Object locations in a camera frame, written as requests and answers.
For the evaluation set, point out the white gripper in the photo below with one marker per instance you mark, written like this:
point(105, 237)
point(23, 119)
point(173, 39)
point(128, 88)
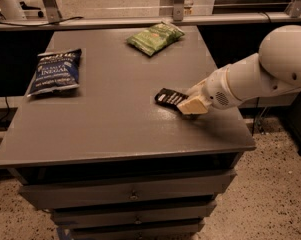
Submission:
point(214, 91)

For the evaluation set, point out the black rxbar chocolate bar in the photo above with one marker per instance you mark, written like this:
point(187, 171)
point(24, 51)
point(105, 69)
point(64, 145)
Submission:
point(169, 98)

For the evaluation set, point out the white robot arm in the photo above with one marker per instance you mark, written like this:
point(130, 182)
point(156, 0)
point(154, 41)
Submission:
point(274, 70)

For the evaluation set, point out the green jalapeno chip bag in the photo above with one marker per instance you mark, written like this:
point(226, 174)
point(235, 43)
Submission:
point(155, 38)

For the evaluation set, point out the blue salt vinegar chip bag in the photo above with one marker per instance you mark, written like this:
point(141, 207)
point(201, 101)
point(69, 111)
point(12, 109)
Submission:
point(56, 71)

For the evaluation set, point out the top grey drawer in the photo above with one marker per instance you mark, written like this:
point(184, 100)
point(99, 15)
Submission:
point(126, 190)

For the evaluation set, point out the grey drawer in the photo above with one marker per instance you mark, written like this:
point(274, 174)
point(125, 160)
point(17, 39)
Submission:
point(135, 214)
point(138, 232)
point(126, 190)

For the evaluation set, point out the grey drawer cabinet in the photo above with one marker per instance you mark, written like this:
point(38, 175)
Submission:
point(111, 127)

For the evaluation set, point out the middle grey drawer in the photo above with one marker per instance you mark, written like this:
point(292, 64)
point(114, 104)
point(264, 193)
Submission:
point(135, 214)

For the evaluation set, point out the bottom grey drawer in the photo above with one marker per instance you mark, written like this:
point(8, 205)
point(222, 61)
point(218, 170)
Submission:
point(138, 232)

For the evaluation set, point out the white pipe at top left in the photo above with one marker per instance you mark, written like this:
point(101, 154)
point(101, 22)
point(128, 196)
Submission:
point(12, 10)

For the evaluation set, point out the metal rail frame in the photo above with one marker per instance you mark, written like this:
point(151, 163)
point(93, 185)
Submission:
point(54, 20)

